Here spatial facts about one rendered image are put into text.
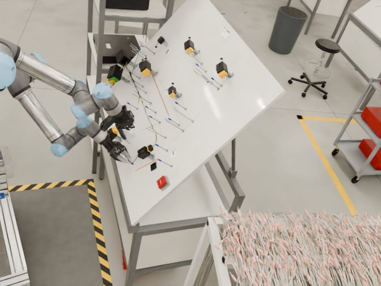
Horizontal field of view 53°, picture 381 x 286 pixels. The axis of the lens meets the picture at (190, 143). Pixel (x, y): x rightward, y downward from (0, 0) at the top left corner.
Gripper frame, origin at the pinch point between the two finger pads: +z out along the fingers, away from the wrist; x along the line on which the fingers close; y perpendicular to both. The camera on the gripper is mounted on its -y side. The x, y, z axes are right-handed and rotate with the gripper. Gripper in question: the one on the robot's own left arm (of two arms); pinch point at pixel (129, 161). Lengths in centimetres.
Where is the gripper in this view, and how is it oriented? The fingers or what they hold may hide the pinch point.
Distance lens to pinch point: 211.7
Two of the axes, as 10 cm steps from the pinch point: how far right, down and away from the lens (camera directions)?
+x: 6.0, -7.6, 2.3
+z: 6.5, 6.4, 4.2
